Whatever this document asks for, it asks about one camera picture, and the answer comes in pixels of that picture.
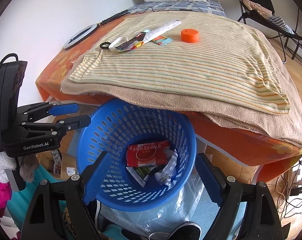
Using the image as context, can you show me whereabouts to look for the white paper printed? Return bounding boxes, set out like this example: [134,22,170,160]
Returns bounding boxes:
[154,149,178,187]

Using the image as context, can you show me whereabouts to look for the green white carton pack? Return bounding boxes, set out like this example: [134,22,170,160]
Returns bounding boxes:
[126,166,158,187]

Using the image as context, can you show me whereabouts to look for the red box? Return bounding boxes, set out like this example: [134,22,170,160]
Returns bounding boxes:
[126,140,170,167]

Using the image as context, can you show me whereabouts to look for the white wristband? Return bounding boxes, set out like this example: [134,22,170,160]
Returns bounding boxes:
[109,36,128,51]

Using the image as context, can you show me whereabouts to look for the snickers candy wrapper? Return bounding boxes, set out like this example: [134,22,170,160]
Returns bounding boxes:
[115,32,146,51]

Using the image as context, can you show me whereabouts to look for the white toothpaste tube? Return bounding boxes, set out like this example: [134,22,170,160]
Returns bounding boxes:
[142,20,182,44]

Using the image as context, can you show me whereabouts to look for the teal orange hand cream tube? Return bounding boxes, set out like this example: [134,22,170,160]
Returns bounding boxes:
[152,35,173,46]

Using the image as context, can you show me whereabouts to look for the orange plastic cap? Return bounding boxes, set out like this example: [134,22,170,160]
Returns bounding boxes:
[180,29,199,43]

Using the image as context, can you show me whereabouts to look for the left white gloved hand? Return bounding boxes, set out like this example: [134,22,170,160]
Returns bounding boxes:
[0,152,39,183]

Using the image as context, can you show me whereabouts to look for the orange floral bed sheet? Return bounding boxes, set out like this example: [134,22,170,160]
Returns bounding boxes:
[35,17,302,182]

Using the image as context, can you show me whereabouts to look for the clear plastic bag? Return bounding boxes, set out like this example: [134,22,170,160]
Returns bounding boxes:
[96,173,205,239]

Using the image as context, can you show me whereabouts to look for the blue plastic laundry basket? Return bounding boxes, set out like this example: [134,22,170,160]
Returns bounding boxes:
[77,99,196,212]

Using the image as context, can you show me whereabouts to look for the beige towel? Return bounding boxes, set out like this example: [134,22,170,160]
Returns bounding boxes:
[61,11,302,148]

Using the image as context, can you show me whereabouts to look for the yellow striped towel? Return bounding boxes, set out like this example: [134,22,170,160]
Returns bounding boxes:
[69,11,290,115]

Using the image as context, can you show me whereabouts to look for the clothes on chair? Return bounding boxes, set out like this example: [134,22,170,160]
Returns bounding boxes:
[241,0,295,35]

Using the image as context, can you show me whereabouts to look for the black folding chair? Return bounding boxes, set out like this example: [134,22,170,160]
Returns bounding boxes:
[238,0,302,63]

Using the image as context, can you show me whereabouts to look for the floor cables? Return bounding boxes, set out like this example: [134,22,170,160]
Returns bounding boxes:
[276,152,302,221]

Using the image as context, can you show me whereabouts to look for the white ring light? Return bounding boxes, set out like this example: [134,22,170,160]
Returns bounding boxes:
[63,23,98,50]

